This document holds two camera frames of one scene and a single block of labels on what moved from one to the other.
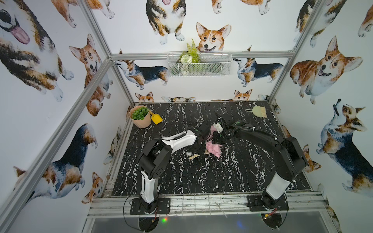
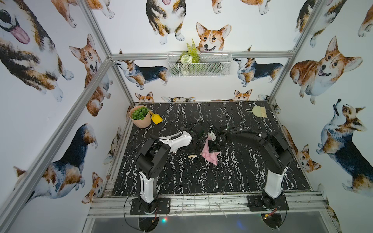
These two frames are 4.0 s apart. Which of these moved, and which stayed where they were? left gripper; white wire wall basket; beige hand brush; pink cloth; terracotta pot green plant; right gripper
Moved: right gripper; pink cloth
Stayed: left gripper; beige hand brush; terracotta pot green plant; white wire wall basket
